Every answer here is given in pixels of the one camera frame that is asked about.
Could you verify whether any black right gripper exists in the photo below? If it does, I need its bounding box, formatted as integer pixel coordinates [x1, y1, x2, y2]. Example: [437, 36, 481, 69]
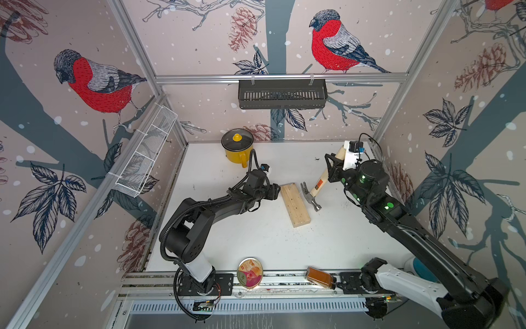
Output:
[327, 151, 372, 206]

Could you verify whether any wooden handle claw hammer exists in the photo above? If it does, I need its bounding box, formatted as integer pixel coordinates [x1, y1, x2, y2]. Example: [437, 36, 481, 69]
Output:
[300, 166, 329, 212]

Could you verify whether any pale wooden block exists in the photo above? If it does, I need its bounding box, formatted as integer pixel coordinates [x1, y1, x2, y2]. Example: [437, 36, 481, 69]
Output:
[281, 183, 311, 228]

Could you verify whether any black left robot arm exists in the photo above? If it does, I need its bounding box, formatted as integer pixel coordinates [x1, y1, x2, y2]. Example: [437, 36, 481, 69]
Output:
[159, 164, 281, 293]

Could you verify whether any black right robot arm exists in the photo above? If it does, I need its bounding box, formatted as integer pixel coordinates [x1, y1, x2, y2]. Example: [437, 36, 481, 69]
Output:
[325, 154, 510, 328]

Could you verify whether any yellow pot with lid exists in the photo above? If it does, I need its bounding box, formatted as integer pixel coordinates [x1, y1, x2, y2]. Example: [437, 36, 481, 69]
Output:
[221, 128, 254, 168]

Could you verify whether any round colourful tin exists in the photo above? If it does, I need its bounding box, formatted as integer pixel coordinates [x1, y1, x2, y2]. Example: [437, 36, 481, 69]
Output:
[236, 258, 264, 289]

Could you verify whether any brown leather case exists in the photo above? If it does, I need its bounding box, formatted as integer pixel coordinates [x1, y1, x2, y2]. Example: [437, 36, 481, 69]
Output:
[305, 267, 336, 289]

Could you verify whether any teal round disc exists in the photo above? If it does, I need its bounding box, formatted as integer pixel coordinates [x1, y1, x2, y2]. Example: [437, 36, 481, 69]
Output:
[410, 258, 440, 282]

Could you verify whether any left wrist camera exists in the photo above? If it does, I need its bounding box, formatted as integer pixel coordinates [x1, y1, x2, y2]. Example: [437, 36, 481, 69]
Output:
[260, 164, 271, 175]

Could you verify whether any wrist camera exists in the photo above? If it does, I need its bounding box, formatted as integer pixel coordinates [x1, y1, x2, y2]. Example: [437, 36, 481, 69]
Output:
[260, 164, 271, 175]
[343, 141, 365, 171]

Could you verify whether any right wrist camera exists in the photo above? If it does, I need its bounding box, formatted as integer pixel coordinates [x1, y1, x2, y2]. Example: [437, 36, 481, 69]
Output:
[343, 141, 365, 171]

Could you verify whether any black hanging wire basket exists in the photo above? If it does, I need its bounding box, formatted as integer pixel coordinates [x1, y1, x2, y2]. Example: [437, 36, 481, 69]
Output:
[238, 79, 328, 110]

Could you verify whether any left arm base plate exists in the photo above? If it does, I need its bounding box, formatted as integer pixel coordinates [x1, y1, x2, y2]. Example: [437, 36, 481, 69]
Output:
[174, 272, 234, 297]

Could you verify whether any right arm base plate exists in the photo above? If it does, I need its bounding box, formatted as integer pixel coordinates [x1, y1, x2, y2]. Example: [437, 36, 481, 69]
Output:
[336, 271, 396, 296]

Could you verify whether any white wire mesh shelf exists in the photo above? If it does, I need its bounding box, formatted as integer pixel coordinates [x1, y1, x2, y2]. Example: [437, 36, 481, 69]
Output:
[113, 104, 178, 197]

